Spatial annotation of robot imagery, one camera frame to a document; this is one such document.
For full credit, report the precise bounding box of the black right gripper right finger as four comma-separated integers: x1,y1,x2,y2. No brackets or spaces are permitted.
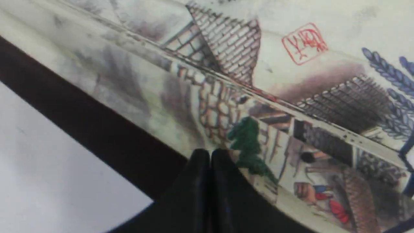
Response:
211,149,311,233

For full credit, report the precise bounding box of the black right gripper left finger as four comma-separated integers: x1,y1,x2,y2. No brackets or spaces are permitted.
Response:
111,149,210,233

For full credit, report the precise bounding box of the painted paper folding fan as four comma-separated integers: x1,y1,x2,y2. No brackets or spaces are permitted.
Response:
1,0,413,233

